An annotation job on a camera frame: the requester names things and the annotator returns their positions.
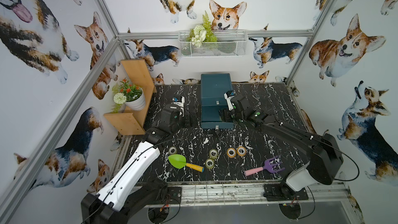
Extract wooden corner shelf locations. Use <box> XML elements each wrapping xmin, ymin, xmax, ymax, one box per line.
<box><xmin>104</xmin><ymin>59</ymin><xmax>156</xmax><ymax>135</ymax></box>

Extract green toy shovel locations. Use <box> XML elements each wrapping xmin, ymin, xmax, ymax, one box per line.
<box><xmin>168</xmin><ymin>154</ymin><xmax>204</xmax><ymax>172</ymax></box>

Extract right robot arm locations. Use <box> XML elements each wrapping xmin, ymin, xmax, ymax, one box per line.
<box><xmin>224</xmin><ymin>90</ymin><xmax>344</xmax><ymax>199</ymax></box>

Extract teal drawer cabinet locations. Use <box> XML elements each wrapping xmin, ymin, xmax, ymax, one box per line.
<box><xmin>200</xmin><ymin>73</ymin><xmax>235</xmax><ymax>130</ymax></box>

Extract orange tape roll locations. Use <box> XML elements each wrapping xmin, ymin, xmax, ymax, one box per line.
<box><xmin>227</xmin><ymin>147</ymin><xmax>237</xmax><ymax>158</ymax></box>
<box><xmin>236</xmin><ymin>146</ymin><xmax>247</xmax><ymax>157</ymax></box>

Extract yellow-green tape roll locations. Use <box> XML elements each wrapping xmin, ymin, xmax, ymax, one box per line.
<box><xmin>169</xmin><ymin>146</ymin><xmax>178</xmax><ymax>155</ymax></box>
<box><xmin>209</xmin><ymin>149</ymin><xmax>219</xmax><ymax>160</ymax></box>
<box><xmin>205</xmin><ymin>158</ymin><xmax>215</xmax><ymax>170</ymax></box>

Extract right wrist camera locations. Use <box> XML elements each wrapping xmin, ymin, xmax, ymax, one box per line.
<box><xmin>224</xmin><ymin>90</ymin><xmax>235</xmax><ymax>111</ymax></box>

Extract white potted flower plant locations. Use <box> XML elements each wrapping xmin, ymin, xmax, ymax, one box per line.
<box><xmin>112</xmin><ymin>78</ymin><xmax>146</xmax><ymax>113</ymax></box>

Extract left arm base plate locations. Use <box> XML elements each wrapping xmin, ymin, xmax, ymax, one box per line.
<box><xmin>143</xmin><ymin>186</ymin><xmax>182</xmax><ymax>205</ymax></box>

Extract yellow-green tape roll front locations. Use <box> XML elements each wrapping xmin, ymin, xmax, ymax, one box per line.
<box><xmin>205</xmin><ymin>158</ymin><xmax>215</xmax><ymax>170</ymax></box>

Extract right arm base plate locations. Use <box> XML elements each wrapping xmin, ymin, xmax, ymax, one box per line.
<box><xmin>263</xmin><ymin>183</ymin><xmax>309</xmax><ymax>202</ymax></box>

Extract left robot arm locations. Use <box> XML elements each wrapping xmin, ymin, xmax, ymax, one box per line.
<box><xmin>81</xmin><ymin>103</ymin><xmax>198</xmax><ymax>224</ymax></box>

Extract teal drawer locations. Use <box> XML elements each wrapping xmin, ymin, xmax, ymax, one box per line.
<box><xmin>201</xmin><ymin>105</ymin><xmax>234</xmax><ymax>130</ymax></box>

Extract white wire wall basket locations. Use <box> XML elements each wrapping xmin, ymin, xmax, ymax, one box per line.
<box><xmin>178</xmin><ymin>30</ymin><xmax>248</xmax><ymax>58</ymax></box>

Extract green fern white flowers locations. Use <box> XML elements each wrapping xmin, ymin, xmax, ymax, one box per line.
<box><xmin>187</xmin><ymin>11</ymin><xmax>218</xmax><ymax>48</ymax></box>

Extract purple pink toy fork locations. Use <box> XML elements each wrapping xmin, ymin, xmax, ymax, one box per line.
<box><xmin>244</xmin><ymin>156</ymin><xmax>285</xmax><ymax>177</ymax></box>

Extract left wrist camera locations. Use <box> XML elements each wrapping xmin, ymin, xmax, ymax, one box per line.
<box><xmin>173</xmin><ymin>96</ymin><xmax>185</xmax><ymax>117</ymax></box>

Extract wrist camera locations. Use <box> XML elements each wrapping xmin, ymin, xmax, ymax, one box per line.
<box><xmin>173</xmin><ymin>96</ymin><xmax>185</xmax><ymax>117</ymax></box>
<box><xmin>224</xmin><ymin>90</ymin><xmax>235</xmax><ymax>111</ymax></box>

